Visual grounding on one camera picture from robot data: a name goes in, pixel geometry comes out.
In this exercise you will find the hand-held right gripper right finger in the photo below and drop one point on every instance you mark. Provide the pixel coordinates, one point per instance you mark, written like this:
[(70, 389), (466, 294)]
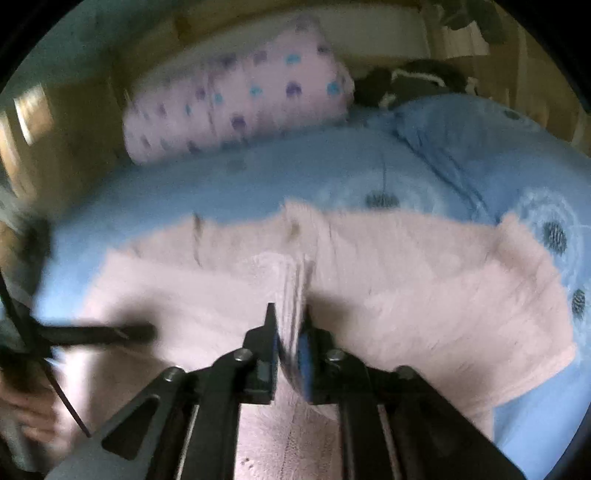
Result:
[(304, 364)]

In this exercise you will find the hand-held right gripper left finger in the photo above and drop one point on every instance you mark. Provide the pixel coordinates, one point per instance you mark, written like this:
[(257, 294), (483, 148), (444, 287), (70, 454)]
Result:
[(275, 344)]

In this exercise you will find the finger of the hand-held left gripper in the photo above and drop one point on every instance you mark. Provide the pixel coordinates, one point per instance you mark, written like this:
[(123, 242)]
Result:
[(101, 334)]

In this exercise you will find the pink knitted sweater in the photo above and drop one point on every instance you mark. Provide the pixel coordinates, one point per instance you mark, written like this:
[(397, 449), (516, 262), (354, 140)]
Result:
[(415, 300)]

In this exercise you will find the person's left hand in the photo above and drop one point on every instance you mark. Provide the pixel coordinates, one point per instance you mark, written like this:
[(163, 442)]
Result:
[(30, 410)]

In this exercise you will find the blue floral bedsheet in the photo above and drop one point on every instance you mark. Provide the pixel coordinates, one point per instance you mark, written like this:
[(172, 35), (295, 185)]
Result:
[(300, 175)]

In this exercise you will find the pink polka dot bolster pillow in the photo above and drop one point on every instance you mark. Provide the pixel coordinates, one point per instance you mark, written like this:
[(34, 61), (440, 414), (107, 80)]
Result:
[(240, 92)]

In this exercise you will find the blue floral pillow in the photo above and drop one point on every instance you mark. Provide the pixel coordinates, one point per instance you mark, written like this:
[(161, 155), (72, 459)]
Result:
[(485, 134)]

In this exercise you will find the black and white garment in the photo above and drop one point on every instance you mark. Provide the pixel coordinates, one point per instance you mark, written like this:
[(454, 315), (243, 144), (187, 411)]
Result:
[(415, 81)]

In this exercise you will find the wooden bed frame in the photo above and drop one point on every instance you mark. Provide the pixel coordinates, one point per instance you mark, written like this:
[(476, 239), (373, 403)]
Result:
[(83, 138)]

